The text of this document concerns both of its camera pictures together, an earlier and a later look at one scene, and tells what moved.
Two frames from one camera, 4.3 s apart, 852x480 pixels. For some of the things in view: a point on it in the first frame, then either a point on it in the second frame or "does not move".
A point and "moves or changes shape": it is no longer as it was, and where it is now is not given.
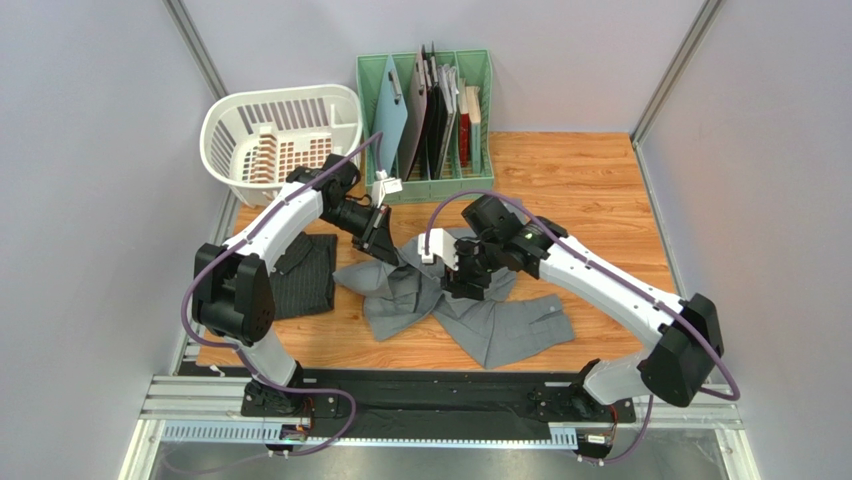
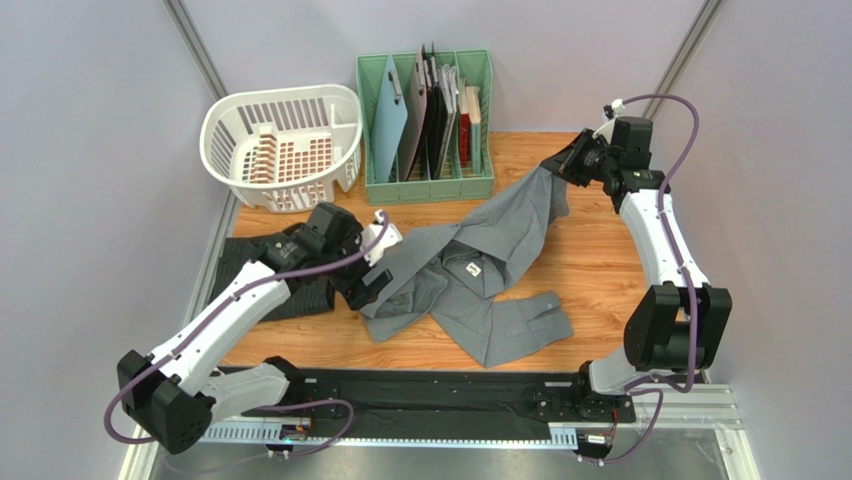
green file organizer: (427, 119) does not move
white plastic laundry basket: (252, 141) does not move
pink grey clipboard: (413, 140) does not move
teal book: (474, 107) does not move
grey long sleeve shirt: (407, 294) moves or changes shape
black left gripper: (376, 237) to (361, 295)
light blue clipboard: (390, 114) does not move
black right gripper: (467, 275) to (575, 160)
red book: (465, 127) does not move
